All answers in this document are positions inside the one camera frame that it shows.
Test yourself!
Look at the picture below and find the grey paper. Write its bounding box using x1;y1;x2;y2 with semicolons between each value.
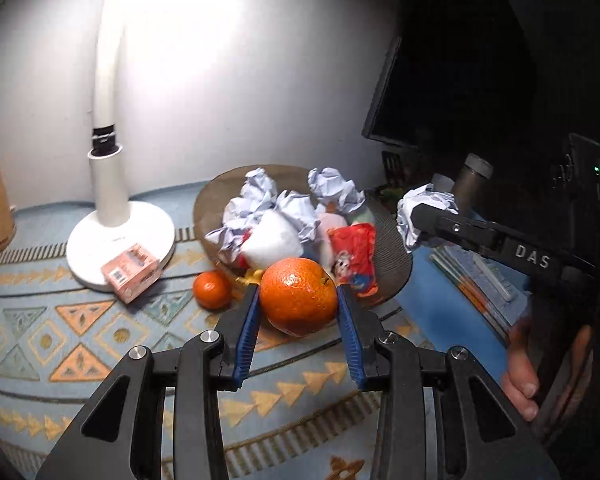
308;167;365;214

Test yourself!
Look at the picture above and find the small pink cardboard box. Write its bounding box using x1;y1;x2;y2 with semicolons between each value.
102;245;162;304

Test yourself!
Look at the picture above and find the paper ball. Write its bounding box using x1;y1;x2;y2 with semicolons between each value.
275;190;320;244
204;226;252;266

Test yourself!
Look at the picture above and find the stack of books right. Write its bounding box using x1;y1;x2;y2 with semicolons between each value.
429;244;529;344

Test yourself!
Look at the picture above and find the metal thermos bottle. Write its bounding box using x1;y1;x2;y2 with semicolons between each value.
452;153;493;216

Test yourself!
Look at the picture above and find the orange tangerine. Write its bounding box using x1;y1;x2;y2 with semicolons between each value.
193;270;232;311
260;257;338;337

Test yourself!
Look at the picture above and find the person's right hand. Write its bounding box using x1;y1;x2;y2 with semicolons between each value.
499;318;594;424

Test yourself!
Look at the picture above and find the patterned blue woven mat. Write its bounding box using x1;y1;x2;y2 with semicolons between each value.
0;181;441;480

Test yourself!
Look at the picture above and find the red snack packet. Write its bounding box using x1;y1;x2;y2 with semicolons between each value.
328;223;378;297

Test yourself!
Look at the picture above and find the white desk lamp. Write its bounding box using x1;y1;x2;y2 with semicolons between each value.
66;0;175;292

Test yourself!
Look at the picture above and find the dark monitor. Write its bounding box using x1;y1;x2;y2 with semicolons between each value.
362;34;431;148

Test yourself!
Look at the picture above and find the black device on desk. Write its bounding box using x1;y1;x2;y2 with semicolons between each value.
558;133;600;263

